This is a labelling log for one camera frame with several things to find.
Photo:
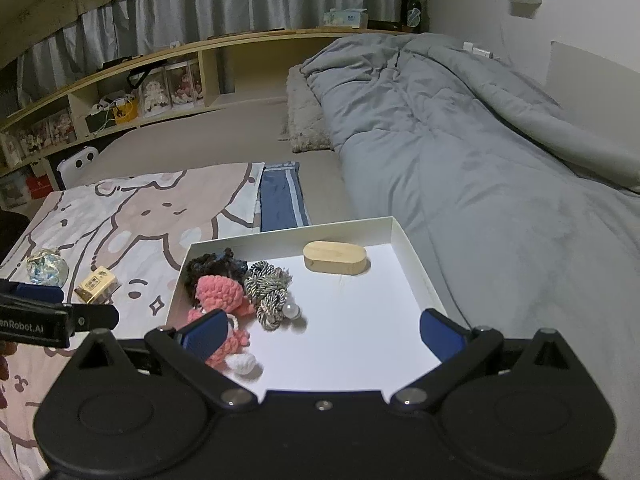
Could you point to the grey comforter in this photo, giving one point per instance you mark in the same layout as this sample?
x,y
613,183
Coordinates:
x,y
475,160

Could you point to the pink and white crochet doll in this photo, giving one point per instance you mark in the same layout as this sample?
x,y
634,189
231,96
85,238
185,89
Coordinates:
x,y
220,292

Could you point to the grey curtain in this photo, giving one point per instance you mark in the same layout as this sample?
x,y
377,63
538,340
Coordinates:
x,y
225,0

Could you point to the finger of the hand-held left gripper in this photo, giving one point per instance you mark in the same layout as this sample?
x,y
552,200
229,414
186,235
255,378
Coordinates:
x,y
37,291
92,316

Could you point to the light green tissue box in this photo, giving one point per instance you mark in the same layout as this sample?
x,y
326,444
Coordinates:
x,y
345,18

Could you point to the blue floral brocade pouch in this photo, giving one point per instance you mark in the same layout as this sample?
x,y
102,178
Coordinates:
x,y
47,266

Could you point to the grey fuzzy pillow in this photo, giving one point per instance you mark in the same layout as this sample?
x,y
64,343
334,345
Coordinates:
x,y
305,115

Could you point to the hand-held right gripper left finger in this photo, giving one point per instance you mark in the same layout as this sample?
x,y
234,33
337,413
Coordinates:
x,y
205,336

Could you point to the cartoon printed blanket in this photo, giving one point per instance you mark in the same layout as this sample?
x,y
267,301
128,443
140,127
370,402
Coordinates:
x,y
125,220

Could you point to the wooden headboard shelf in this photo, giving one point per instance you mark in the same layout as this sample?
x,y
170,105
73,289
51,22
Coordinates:
x,y
211,80

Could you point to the display case with pink doll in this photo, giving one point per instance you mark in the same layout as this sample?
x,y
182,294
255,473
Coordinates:
x,y
184,87

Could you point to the oval wooden block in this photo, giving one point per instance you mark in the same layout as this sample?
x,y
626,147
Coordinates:
x,y
335,258

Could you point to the white cardboard box tray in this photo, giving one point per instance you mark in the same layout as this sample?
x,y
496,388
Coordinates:
x,y
350,320

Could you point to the bed with taupe sheet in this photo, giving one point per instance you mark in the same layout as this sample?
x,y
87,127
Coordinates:
x,y
200,135

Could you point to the yellow tissue packet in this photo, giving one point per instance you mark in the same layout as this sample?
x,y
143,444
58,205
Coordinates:
x,y
95,285

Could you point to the dark brown cushion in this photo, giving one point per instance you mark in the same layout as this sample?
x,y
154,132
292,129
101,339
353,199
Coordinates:
x,y
10,235

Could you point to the small yellow bag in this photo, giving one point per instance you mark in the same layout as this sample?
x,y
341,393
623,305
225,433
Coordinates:
x,y
126,111

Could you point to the blue folded towel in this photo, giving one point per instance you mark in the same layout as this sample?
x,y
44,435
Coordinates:
x,y
280,200

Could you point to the red box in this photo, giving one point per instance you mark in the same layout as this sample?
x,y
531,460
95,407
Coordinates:
x,y
39,187

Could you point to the figurine picture box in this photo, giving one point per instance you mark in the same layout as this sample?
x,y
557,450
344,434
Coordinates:
x,y
61,127
34,137

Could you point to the green glass bottle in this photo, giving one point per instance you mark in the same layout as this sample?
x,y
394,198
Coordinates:
x,y
414,12

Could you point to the clear storage bin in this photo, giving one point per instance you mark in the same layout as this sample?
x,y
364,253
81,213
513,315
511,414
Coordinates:
x,y
12,190

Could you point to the dark green box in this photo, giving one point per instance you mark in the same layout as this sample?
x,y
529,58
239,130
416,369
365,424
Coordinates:
x,y
100,122

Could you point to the dark multicolour crochet scrunchie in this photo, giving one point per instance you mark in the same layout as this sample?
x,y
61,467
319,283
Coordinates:
x,y
210,267

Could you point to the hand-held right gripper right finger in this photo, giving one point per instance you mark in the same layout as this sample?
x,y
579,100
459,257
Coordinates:
x,y
442,332

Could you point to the white wall plug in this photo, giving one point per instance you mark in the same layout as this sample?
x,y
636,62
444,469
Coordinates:
x,y
477,50

